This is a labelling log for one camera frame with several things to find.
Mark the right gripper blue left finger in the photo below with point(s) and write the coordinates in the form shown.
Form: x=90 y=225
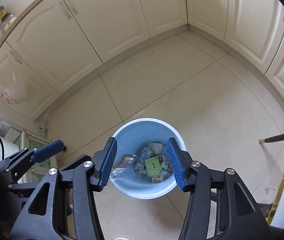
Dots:
x=44 y=215

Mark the yellow label sauce bottle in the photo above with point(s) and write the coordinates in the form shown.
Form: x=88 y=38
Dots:
x=3 y=13

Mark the large clear jar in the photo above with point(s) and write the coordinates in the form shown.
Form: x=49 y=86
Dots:
x=8 y=21

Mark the white tissue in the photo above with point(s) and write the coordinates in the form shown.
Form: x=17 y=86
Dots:
x=155 y=147

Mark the green white tissue packet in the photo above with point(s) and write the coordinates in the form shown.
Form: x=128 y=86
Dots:
x=140 y=165

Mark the red white pill blister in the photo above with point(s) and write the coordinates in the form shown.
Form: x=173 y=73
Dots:
x=158 y=178

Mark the yellow green sachet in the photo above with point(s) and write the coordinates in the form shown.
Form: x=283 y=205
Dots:
x=153 y=166

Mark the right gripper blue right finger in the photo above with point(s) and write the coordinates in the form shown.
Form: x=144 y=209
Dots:
x=238 y=216

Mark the light blue plastic bucket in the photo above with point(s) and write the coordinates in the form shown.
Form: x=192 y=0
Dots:
x=132 y=138

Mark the silver foil packet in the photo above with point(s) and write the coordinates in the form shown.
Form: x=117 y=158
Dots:
x=164 y=162

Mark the lower cream cabinets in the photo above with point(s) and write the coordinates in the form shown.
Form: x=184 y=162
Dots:
x=53 y=44

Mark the green gold snack wrapper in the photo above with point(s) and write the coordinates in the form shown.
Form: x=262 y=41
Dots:
x=124 y=167

